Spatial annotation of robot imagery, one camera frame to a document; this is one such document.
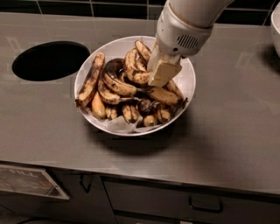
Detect dark curved banana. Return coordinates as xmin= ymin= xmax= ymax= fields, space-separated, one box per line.
xmin=103 ymin=58 xmax=137 ymax=96

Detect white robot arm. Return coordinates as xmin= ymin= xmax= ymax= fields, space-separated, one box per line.
xmin=147 ymin=0 xmax=234 ymax=87

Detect black cabinet hook handle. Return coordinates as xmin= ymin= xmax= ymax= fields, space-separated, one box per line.
xmin=79 ymin=174 xmax=92 ymax=193

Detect long spotted banana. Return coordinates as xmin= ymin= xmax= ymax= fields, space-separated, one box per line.
xmin=75 ymin=52 xmax=105 ymax=108
xmin=135 ymin=40 xmax=151 ymax=62

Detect small orange banana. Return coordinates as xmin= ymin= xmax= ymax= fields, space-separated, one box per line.
xmin=91 ymin=92 xmax=106 ymax=120

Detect black drawer handle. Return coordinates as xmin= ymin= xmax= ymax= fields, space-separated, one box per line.
xmin=188 ymin=196 xmax=224 ymax=214

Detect white paper bowl liner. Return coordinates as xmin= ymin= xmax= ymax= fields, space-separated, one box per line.
xmin=80 ymin=108 xmax=162 ymax=137

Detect long spotted banana upper right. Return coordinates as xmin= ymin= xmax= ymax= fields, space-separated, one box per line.
xmin=135 ymin=40 xmax=151 ymax=62

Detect black round counter hole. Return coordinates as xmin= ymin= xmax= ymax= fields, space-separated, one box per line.
xmin=12 ymin=41 xmax=90 ymax=81

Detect long spotted banana left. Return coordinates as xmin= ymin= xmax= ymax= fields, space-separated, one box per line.
xmin=75 ymin=52 xmax=105 ymax=108

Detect small spotted banana front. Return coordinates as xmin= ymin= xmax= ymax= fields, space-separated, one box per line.
xmin=122 ymin=104 xmax=139 ymax=123

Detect framed sign on cabinet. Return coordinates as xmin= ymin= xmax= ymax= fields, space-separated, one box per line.
xmin=0 ymin=164 xmax=70 ymax=200

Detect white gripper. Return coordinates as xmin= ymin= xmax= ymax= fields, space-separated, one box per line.
xmin=147 ymin=1 xmax=213 ymax=88

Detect small banana front right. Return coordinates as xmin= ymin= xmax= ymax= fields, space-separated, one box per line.
xmin=157 ymin=104 xmax=172 ymax=123

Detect white bowl at right edge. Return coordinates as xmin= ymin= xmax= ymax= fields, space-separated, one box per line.
xmin=270 ymin=2 xmax=280 ymax=58

